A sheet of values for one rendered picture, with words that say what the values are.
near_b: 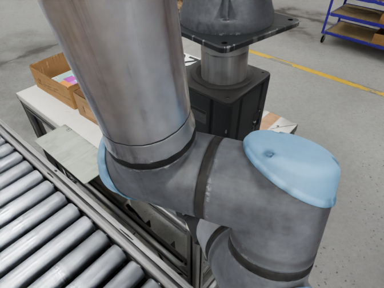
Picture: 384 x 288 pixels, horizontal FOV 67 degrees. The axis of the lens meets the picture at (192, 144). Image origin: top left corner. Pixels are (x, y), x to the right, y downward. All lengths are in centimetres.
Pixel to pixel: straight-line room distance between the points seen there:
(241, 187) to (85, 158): 78
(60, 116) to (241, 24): 84
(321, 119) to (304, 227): 229
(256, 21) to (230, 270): 43
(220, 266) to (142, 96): 23
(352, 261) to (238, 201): 152
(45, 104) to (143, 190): 105
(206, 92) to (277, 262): 42
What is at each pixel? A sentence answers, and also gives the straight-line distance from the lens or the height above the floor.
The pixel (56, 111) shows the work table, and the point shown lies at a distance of 125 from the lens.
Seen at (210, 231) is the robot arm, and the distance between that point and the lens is 40.
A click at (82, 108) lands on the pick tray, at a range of 115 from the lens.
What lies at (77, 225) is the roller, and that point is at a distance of 84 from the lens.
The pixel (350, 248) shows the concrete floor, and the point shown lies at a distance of 180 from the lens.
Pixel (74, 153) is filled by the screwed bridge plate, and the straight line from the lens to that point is 103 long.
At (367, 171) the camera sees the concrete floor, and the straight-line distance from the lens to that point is 223.
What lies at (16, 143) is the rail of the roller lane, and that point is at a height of 74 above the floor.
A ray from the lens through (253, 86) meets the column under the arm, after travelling 67.
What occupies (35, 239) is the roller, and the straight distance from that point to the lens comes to 86.
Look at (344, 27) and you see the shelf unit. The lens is 409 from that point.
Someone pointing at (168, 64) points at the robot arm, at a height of 132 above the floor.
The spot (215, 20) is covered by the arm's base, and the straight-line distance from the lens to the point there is 57.
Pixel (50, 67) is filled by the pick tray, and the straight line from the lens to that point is 145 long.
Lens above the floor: 141
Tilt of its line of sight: 42 degrees down
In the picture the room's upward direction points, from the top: straight up
